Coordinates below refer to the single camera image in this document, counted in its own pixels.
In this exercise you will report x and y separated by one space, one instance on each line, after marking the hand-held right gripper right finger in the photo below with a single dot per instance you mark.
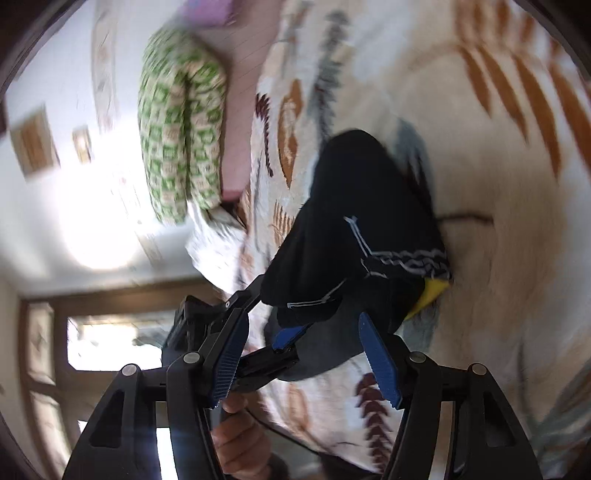
381 364

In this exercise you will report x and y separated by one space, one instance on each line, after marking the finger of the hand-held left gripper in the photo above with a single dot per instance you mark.
291 337
247 297

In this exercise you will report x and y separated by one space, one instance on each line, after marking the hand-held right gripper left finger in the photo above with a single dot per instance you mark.
226 364

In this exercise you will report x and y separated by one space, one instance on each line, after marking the black pants with yellow patch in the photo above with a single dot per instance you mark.
360 194

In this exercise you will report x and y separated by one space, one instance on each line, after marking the person's left hand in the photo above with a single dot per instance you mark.
242 443

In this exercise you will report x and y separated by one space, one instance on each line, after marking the white printed pillow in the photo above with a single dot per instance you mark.
217 249

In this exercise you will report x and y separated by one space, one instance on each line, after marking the pink bed sheet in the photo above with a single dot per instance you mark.
240 138

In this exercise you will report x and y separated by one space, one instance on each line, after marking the green checkered folded quilt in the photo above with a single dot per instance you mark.
175 129

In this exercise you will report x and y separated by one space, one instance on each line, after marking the leaf print fleece blanket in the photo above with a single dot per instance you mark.
485 184

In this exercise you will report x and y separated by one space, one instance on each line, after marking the purple floral folded cloth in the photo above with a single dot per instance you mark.
207 9

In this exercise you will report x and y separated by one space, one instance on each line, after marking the brown wooden window frame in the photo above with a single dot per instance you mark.
46 304

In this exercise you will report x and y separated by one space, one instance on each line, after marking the small brown framed wall picture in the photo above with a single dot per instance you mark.
82 144

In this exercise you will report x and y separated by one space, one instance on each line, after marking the large brown framed wall picture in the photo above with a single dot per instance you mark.
34 141

